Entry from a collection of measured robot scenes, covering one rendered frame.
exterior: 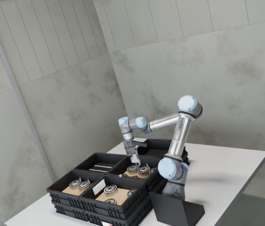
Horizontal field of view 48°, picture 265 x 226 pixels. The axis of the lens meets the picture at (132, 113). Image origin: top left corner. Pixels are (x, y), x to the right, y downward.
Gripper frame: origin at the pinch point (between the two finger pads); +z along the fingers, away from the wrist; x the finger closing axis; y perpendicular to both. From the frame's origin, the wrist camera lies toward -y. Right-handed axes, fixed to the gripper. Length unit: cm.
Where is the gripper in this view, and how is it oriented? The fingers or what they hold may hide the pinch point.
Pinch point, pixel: (139, 162)
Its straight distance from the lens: 221.9
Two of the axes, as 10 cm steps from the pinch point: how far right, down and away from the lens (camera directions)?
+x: 1.1, 1.3, -9.9
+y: -9.5, 3.0, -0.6
